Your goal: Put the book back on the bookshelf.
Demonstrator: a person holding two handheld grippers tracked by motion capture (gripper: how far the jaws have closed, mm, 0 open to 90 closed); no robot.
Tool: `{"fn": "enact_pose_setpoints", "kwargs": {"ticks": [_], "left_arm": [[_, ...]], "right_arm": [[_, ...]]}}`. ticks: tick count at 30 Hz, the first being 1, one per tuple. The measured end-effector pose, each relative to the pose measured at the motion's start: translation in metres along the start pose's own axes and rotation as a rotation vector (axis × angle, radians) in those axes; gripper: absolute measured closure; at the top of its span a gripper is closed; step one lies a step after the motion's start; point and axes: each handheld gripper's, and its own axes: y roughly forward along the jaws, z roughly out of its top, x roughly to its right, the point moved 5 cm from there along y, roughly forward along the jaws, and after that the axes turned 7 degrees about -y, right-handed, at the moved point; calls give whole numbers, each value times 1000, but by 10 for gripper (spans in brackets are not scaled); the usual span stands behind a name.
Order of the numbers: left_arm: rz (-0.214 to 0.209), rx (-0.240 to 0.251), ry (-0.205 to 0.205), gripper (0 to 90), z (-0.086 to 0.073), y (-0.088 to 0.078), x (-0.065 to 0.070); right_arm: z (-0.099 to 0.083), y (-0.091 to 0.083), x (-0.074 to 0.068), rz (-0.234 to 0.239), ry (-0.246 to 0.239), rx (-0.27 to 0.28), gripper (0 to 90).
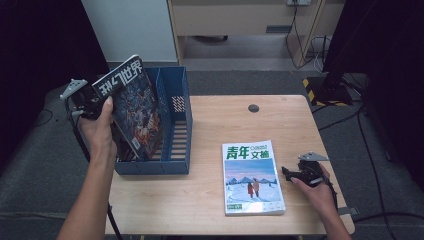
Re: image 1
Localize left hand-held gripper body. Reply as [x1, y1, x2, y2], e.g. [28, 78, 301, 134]
[59, 78, 105, 121]

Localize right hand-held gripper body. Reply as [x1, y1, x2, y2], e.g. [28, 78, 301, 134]
[297, 151, 330, 187]

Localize green title snow scene magazine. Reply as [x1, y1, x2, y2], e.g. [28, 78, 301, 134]
[221, 139, 287, 217]

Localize dark blue cover magazine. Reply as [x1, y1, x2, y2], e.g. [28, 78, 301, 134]
[90, 54, 165, 162]

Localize blue file rack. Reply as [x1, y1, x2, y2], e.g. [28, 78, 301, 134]
[114, 65, 194, 176]

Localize person's right hand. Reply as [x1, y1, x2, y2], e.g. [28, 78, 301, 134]
[289, 164, 338, 216]

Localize person's left hand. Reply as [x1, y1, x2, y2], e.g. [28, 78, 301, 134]
[78, 96, 118, 163]

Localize grey tape piece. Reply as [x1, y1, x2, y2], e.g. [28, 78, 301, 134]
[337, 206, 360, 216]

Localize black curtain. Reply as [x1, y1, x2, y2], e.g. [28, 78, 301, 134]
[0, 0, 111, 168]
[321, 0, 424, 183]

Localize black stand base, hazard stripes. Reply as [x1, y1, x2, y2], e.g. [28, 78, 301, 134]
[302, 75, 354, 107]

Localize white cabinet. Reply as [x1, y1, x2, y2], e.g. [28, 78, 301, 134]
[81, 0, 179, 64]

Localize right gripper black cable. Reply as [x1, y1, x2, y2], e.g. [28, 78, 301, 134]
[321, 173, 340, 212]

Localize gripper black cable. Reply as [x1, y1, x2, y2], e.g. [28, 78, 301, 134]
[321, 173, 340, 212]
[66, 98, 123, 240]

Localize long black floor cable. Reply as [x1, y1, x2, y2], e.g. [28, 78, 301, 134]
[356, 99, 391, 240]

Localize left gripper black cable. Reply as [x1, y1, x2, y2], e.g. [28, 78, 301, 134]
[66, 98, 123, 240]

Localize black cable from socket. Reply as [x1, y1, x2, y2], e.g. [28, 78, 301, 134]
[284, 3, 321, 70]

